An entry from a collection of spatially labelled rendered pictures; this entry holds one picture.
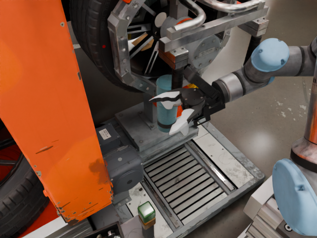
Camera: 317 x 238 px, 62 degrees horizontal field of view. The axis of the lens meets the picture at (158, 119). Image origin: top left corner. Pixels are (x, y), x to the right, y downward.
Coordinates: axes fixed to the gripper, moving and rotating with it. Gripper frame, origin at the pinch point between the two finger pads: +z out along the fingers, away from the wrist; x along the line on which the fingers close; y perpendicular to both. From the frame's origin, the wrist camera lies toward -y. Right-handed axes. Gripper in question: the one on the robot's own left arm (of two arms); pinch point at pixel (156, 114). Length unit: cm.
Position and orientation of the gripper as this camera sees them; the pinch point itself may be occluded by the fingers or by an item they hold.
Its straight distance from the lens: 71.7
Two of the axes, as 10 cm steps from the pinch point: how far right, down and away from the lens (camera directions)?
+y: 2.3, 6.9, 6.9
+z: -9.0, 4.1, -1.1
